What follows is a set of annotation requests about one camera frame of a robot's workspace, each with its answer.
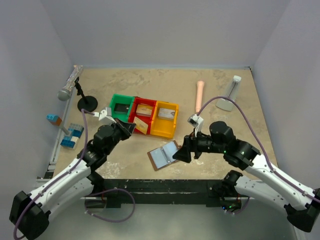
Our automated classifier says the orange credit card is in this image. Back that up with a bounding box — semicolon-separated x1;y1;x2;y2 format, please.
133;116;149;135

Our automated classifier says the brown leather card holder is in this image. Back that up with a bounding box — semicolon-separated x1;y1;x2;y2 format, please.
147;140;180;171

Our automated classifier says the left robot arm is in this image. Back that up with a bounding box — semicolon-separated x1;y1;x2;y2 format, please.
9;118;136;240

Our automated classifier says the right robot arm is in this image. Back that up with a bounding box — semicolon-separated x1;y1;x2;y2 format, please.
172;121;320;233

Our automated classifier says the black card stack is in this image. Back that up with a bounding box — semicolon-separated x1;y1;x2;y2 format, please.
114;103;130;115

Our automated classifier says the orange card stack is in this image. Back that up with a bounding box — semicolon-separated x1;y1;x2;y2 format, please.
135;104;153;117

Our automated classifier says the red plastic bin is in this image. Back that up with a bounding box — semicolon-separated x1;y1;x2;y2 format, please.
128;96;157;135

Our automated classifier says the green plastic bin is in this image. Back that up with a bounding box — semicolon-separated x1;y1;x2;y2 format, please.
109;94;135;122

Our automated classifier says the yellow plastic bin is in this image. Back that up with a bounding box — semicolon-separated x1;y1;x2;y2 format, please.
150;101;179;139

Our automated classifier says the black microphone stand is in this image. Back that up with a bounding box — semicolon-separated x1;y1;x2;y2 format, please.
75;77;98;112

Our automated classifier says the blue white brick stack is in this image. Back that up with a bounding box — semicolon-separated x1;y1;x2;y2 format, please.
60;123;84;150

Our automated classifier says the pink flashlight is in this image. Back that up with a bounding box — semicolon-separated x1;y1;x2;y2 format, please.
195;80;205;113

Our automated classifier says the blue orange brick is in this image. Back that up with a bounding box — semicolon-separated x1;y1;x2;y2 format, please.
46;114;62;127

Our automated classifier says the silver glitter microphone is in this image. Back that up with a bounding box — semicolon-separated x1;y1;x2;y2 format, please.
57;65;84;102

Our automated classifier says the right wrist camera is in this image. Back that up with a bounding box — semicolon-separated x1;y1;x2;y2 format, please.
187;114;204;136

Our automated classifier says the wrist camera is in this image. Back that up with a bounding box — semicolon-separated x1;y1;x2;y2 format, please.
98;107;116;125
187;114;204;136

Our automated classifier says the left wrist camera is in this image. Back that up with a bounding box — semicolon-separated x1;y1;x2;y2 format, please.
98;107;116;125

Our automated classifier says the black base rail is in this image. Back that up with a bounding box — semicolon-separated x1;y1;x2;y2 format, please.
74;178;252;209

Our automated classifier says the grey toy hammer handle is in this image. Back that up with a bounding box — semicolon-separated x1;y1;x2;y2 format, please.
59;124;71;136

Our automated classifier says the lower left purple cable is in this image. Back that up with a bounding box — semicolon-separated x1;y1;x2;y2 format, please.
84;188;136;223

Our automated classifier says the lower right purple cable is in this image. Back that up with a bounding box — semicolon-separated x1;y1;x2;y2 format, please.
223;194;252;215

